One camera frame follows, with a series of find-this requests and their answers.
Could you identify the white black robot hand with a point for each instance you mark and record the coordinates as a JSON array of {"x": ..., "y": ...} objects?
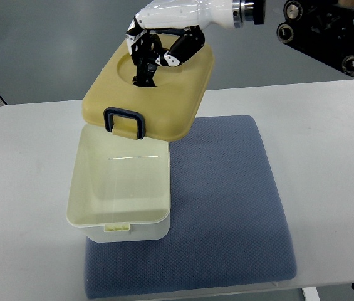
[{"x": 169, "y": 33}]

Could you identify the yellow box lid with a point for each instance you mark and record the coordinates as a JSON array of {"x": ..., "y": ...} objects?
[{"x": 168, "y": 109}]

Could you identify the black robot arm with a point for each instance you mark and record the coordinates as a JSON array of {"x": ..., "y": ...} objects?
[{"x": 323, "y": 30}]

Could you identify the white storage box base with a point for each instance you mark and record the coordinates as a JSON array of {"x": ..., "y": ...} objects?
[{"x": 120, "y": 188}]

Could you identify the blue grey cushion mat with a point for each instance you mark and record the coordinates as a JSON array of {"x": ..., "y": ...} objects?
[{"x": 227, "y": 223}]

